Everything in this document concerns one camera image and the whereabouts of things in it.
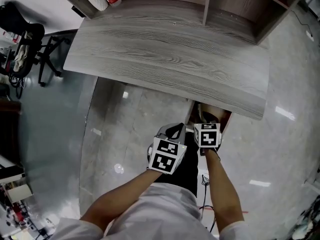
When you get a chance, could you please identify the white drawer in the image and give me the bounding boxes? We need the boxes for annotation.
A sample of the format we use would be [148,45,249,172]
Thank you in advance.
[184,100,233,141]

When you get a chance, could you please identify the person's black trousers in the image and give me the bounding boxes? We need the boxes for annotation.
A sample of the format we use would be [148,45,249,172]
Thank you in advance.
[153,130,200,198]

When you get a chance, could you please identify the beige cloth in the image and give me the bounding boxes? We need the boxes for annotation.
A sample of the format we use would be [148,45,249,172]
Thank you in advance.
[12,32,34,73]

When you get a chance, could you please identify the person's white shirt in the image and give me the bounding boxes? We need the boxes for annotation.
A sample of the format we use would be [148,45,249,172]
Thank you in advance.
[49,183,254,240]

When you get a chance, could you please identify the white desk with monitor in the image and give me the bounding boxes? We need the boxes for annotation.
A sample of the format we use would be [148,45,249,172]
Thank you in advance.
[305,0,320,19]

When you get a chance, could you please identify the person's left forearm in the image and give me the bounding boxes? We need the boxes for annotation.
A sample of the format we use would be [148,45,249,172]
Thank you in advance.
[79,168,164,235]

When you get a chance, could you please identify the dark brown cabinet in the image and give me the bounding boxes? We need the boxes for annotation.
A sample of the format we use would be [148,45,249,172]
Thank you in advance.
[0,99,24,168]

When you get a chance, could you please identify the person's right forearm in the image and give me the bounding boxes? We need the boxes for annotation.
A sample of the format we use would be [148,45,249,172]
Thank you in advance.
[204,148,245,235]

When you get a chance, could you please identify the black power cable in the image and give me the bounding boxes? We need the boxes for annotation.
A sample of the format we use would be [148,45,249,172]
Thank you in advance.
[290,8,311,34]

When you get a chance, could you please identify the grey wooden desk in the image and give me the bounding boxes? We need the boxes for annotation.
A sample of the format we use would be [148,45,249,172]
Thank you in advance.
[62,0,271,121]

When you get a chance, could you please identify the thin black floor cable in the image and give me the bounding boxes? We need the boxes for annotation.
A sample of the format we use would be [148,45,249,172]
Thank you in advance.
[198,173,218,235]

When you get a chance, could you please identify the grey wooden shelf unit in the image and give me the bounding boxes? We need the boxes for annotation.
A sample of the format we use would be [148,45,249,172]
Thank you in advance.
[47,0,311,45]

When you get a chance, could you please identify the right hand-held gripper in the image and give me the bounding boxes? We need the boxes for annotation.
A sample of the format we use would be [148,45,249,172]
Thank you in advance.
[193,118,223,149]

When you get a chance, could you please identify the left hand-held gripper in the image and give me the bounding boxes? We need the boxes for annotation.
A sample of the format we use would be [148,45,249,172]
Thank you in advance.
[146,122,188,176]

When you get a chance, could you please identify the black office chair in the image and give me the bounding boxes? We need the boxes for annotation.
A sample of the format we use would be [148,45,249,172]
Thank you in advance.
[0,0,71,88]

